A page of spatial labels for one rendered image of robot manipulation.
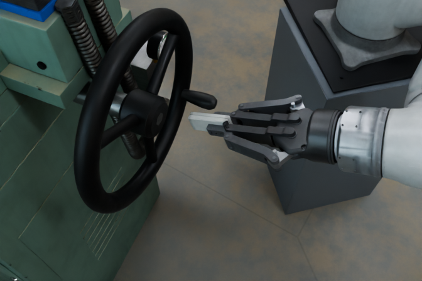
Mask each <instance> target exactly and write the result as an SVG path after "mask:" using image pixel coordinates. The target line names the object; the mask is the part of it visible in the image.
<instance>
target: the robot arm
mask: <svg viewBox="0 0 422 281"><path fill-rule="evenodd" d="M313 20H314V22H316V24H318V25H319V26H320V27H321V28H322V30H323V31H324V33H325V34H326V36H327V38H328V39H329V41H330V42H331V44H332V46H333V47H334V49H335V51H336V52H337V54H338V55H339V57H340V59H341V63H342V67H343V68H344V69H345V70H347V71H354V70H356V69H358V68H359V67H360V66H363V65H367V64H370V63H374V62H377V61H382V60H386V59H389V58H393V57H396V56H401V55H415V54H417V53H418V52H419V50H420V49H421V44H420V42H419V41H418V40H416V39H415V38H413V37H412V36H411V35H410V33H409V32H408V31H407V29H406V28H412V27H416V26H422V0H338V2H337V7H336V8H333V9H325V10H318V11H316V12H315V13H314V17H313ZM408 89H409V90H408V92H407V96H406V100H405V103H404V108H403V109H387V108H386V107H381V108H377V107H361V106H352V105H351V106H348V107H347V108H346V109H345V110H344V112H342V111H341V110H334V109H316V110H314V111H313V110H311V109H308V108H305V106H304V105H303V101H302V97H301V95H295V96H292V97H290V98H286V99H279V100H267V101H260V102H248V103H240V104H239V105H238V109H237V110H236V111H233V112H231V113H229V112H214V114H206V113H200V112H191V113H190V115H189V117H188V119H189V121H190V123H191V125H192V127H193V129H194V130H201V131H207V132H208V133H209V134H210V135H214V136H219V137H224V140H225V143H226V144H227V147H228V148H229V149H230V150H232V151H235V152H238V153H240V154H243V155H245V156H247V157H250V158H253V159H255V160H257V161H260V162H263V163H265V164H267V165H268V166H269V167H270V168H272V169H273V170H274V171H275V172H280V171H281V170H282V166H281V165H283V164H284V163H285V162H286V161H288V160H289V159H292V160H296V159H301V158H305V159H308V160H310V161H313V162H320V163H325V164H333V165H334V164H336V163H338V166H339V168H340V170H341V171H344V172H352V173H356V174H364V175H369V176H374V177H376V178H378V177H381V178H387V179H392V180H394V181H397V182H400V183H402V184H404V185H406V186H409V187H412V188H417V189H422V59H421V61H420V63H419V65H418V67H417V69H416V71H415V73H414V74H413V76H412V78H411V80H410V83H409V87H408ZM248 110H249V111H248ZM259 144H267V145H269V146H270V147H275V148H278V149H279V150H280V151H282V152H279V151H277V150H276V149H274V150H273V151H272V150H271V149H269V148H267V147H264V146H262V145H259Z"/></svg>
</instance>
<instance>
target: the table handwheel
mask: <svg viewBox="0 0 422 281"><path fill-rule="evenodd" d="M163 30H166V31H167V32H168V34H167V37H166V39H165V43H164V45H163V48H162V50H161V53H160V57H159V59H158V62H157V64H156V66H155V69H154V71H153V74H152V76H151V78H150V81H149V83H148V86H147V88H146V90H145V91H144V90H140V89H138V88H136V89H134V90H132V91H131V92H129V93H128V94H126V93H123V92H120V91H117V89H118V87H119V85H120V82H121V80H122V78H123V76H124V74H125V72H126V70H127V69H128V67H129V65H130V64H131V62H132V60H133V59H134V57H135V56H136V54H137V53H138V51H139V50H140V49H141V47H142V46H143V45H144V44H145V42H147V41H148V40H149V39H150V37H152V36H153V35H154V34H156V33H157V32H159V31H163ZM174 51H175V76H174V82H173V89H172V93H171V98H170V102H169V105H168V106H167V103H166V100H165V98H164V97H161V96H159V95H158V92H159V90H160V87H161V84H162V81H163V78H164V76H165V73H166V69H167V67H168V64H169V62H170V60H171V57H172V54H173V52H174ZM192 68H193V46H192V39H191V35H190V31H189V29H188V26H187V24H186V22H185V21H184V19H183V18H182V17H181V16H180V15H179V14H178V13H177V12H175V11H174V10H171V9H168V8H155V9H151V10H149V11H146V12H145V13H143V14H141V15H139V16H138V17H137V18H135V19H134V20H133V21H131V22H130V23H129V24H128V25H127V26H126V27H125V28H124V29H123V31H122V32H121V33H120V34H119V36H118V37H117V38H116V39H115V41H114V42H113V44H111V46H110V48H109V49H108V51H107V53H106V54H105V56H104V57H103V59H102V61H101V63H100V65H99V67H98V69H97V71H96V73H95V75H94V77H93V79H92V81H88V82H87V84H86V85H85V86H84V88H83V89H82V90H81V91H80V93H79V94H78V95H77V96H76V97H75V99H74V100H73V102H75V103H79V104H80V105H83V107H82V110H81V113H80V118H79V121H78V126H77V133H76V137H75V147H74V155H73V166H74V175H75V182H76V185H77V189H78V193H79V195H80V197H81V198H82V200H83V202H84V203H85V204H86V205H87V206H88V207H89V208H90V209H91V210H93V211H95V212H98V213H101V214H111V213H116V212H118V211H120V210H122V209H124V208H126V207H128V206H129V205H130V204H131V203H132V202H134V201H135V200H136V199H137V198H138V197H139V196H140V195H141V194H142V193H143V192H144V190H145V189H146V188H147V187H148V186H149V184H150V183H151V181H152V180H153V178H154V177H155V176H156V174H157V172H158V171H159V169H160V167H161V165H162V163H163V162H164V160H165V158H166V156H167V154H168V152H169V150H170V147H171V145H172V143H173V141H174V139H175V136H176V133H177V131H178V128H179V126H180V122H181V119H182V117H183V113H184V110H185V106H186V103H187V101H186V100H184V99H182V98H181V93H182V91H183V89H187V90H189V89H190V83H191V79H192ZM108 114H109V115H111V116H114V117H117V118H119V122H118V123H116V124H115V125H113V126H112V127H110V128H108V129H107V130H104V128H105V125H106V121H107V117H108ZM128 131H130V132H133V133H135V134H138V135H141V136H142V138H143V142H144V148H145V151H146V159H145V160H144V162H143V163H142V165H141V167H140V168H139V169H138V171H137V172H136V173H135V175H134V176H133V177H132V178H131V179H130V180H129V181H128V182H127V183H126V184H125V185H124V186H123V187H121V188H120V189H118V190H117V191H114V192H113V193H107V192H106V191H105V190H104V188H103V186H102V183H101V180H100V150H101V149H103V148H104V147H105V146H107V145H108V144H110V143H111V142H112V141H114V140H116V139H117V138H118V137H120V136H121V135H123V134H125V133H126V132H128ZM157 134H158V136H157V138H156V140H155V142H154V137H153V136H155V135H157Z"/></svg>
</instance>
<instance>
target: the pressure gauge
mask: <svg viewBox="0 0 422 281"><path fill-rule="evenodd" d="M167 34H168V33H167V32H164V31H159V32H157V33H156V34H154V35H153V36H152V37H150V39H149V40H148V43H147V47H146V52H147V55H148V57H149V58H152V59H153V60H154V63H157V62H158V59H159V57H160V53H161V50H162V48H163V45H164V43H165V39H166V37H167Z"/></svg>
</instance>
